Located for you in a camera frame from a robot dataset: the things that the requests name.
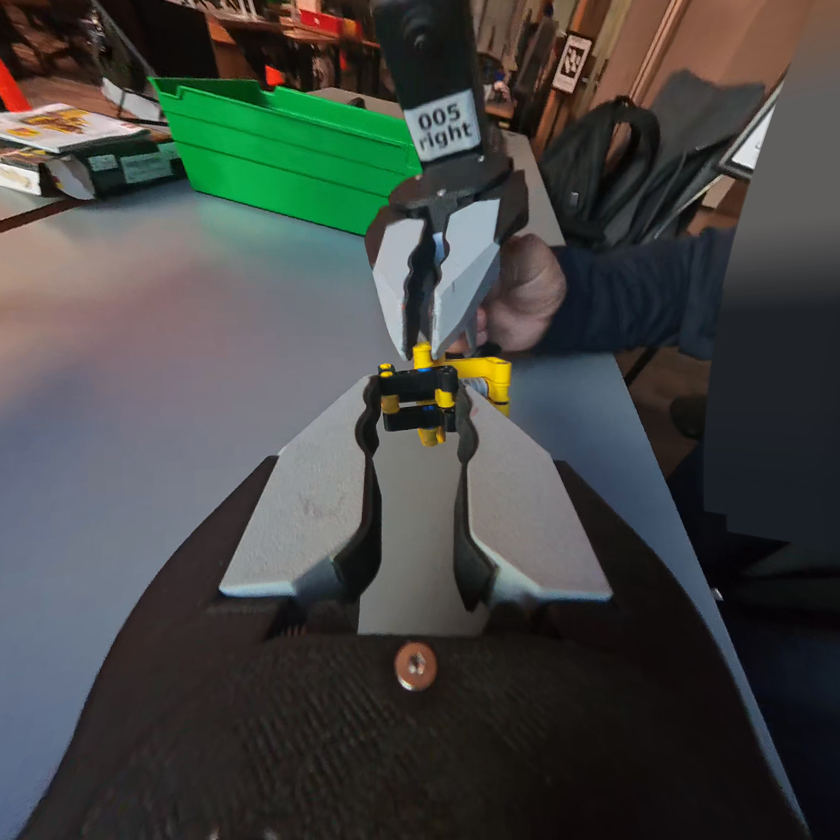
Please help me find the dark lego box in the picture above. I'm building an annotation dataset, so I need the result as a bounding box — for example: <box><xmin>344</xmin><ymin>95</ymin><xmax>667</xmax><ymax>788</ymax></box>
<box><xmin>0</xmin><ymin>139</ymin><xmax>190</xmax><ymax>201</ymax></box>

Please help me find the person's lap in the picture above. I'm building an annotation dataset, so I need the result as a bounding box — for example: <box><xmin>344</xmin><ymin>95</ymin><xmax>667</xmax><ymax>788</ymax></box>
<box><xmin>666</xmin><ymin>446</ymin><xmax>840</xmax><ymax>840</ymax></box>

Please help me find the black backpack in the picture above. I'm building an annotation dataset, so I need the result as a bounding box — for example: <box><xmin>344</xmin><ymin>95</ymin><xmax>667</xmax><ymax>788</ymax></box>
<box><xmin>537</xmin><ymin>95</ymin><xmax>662</xmax><ymax>249</ymax></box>

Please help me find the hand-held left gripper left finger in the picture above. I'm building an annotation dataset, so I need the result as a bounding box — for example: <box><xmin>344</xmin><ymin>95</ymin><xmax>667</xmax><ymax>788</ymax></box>
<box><xmin>218</xmin><ymin>376</ymin><xmax>383</xmax><ymax>603</ymax></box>

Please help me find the grey jacket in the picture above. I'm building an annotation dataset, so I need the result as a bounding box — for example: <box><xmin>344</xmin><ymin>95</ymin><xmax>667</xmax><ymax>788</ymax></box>
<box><xmin>617</xmin><ymin>69</ymin><xmax>770</xmax><ymax>245</ymax></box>

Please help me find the yellow black lego model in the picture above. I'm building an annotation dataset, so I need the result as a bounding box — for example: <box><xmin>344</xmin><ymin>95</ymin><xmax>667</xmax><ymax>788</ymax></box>
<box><xmin>376</xmin><ymin>340</ymin><xmax>514</xmax><ymax>448</ymax></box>

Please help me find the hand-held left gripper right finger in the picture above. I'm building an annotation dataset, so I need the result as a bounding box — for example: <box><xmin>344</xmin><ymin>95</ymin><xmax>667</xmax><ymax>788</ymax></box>
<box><xmin>455</xmin><ymin>386</ymin><xmax>615</xmax><ymax>613</ymax></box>

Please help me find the person's right forearm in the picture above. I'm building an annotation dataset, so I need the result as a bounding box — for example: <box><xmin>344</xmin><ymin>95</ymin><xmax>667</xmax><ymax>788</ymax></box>
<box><xmin>538</xmin><ymin>226</ymin><xmax>737</xmax><ymax>361</ymax></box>

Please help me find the black white marker sign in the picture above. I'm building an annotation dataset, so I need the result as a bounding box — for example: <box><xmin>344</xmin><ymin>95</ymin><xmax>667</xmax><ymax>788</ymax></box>
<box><xmin>551</xmin><ymin>31</ymin><xmax>594</xmax><ymax>94</ymax></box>

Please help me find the orange safety cone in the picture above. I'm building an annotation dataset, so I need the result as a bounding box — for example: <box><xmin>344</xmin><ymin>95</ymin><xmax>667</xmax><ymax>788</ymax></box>
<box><xmin>0</xmin><ymin>58</ymin><xmax>32</xmax><ymax>114</ymax></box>

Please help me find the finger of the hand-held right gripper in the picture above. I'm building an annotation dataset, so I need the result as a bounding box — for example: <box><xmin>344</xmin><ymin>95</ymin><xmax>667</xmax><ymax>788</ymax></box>
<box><xmin>428</xmin><ymin>197</ymin><xmax>505</xmax><ymax>361</ymax></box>
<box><xmin>370</xmin><ymin>217</ymin><xmax>429</xmax><ymax>362</ymax></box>

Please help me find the person's right hand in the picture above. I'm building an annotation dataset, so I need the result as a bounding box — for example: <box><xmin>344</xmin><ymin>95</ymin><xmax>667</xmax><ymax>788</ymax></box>
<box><xmin>462</xmin><ymin>233</ymin><xmax>568</xmax><ymax>357</ymax></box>

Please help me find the green storage bin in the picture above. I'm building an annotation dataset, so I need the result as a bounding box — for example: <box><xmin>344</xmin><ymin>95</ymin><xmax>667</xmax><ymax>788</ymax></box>
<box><xmin>148</xmin><ymin>76</ymin><xmax>425</xmax><ymax>237</ymax></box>

